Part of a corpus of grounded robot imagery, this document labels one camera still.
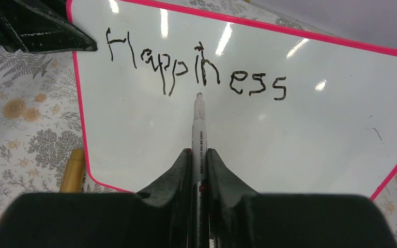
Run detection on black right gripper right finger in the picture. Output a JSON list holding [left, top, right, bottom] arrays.
[[207, 149, 397, 247]]

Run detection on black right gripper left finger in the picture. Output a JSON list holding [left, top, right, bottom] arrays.
[[0, 148, 192, 247]]

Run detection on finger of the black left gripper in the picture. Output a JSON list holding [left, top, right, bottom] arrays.
[[0, 0, 97, 54]]

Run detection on black whiteboard marker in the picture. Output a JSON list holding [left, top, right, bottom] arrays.
[[190, 93, 209, 247]]

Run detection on pink framed whiteboard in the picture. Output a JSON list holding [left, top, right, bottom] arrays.
[[67, 1, 397, 197]]

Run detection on gold toy microphone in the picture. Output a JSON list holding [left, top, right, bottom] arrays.
[[59, 149, 86, 193]]

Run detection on floral patterned table mat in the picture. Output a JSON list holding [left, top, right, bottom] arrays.
[[0, 1, 397, 240]]

